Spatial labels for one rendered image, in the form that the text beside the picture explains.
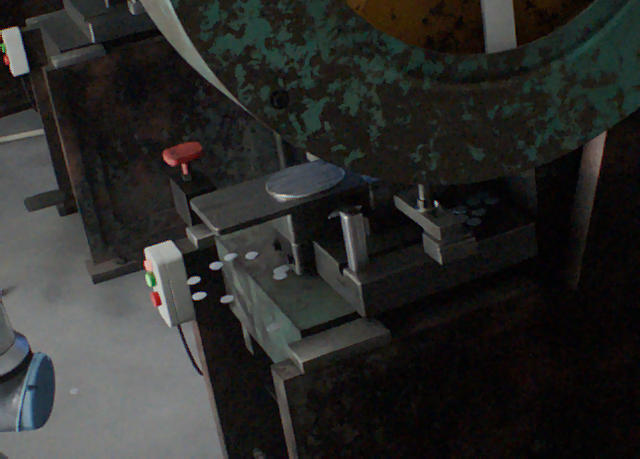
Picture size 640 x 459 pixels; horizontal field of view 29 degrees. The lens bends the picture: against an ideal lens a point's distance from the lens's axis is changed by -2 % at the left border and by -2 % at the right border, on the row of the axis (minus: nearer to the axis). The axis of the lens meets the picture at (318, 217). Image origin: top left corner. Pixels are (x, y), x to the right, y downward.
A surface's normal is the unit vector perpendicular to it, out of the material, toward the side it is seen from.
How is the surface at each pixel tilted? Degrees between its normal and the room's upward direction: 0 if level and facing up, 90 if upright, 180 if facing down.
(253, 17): 90
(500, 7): 90
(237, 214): 0
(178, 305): 90
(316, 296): 0
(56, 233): 0
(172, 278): 90
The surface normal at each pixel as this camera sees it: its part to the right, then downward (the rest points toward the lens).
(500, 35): 0.39, 0.34
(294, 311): -0.15, -0.89
